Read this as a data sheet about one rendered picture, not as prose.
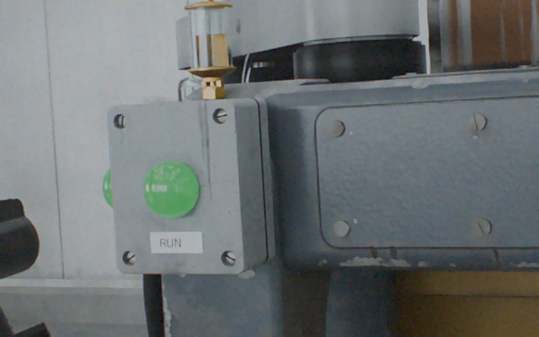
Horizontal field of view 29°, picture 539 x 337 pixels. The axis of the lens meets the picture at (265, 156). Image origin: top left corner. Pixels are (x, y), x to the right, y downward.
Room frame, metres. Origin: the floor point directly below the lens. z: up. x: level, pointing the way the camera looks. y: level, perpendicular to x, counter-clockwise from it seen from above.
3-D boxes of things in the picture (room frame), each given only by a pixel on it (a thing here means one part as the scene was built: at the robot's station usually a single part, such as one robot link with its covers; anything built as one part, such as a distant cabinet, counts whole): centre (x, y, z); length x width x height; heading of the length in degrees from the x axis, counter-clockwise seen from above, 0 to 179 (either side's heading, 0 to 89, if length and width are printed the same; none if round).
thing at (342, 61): (0.72, -0.07, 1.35); 0.09 x 0.09 x 0.03
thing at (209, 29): (0.63, 0.03, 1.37); 0.03 x 0.02 x 0.03; 68
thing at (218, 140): (0.57, 0.04, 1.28); 0.08 x 0.05 x 0.09; 68
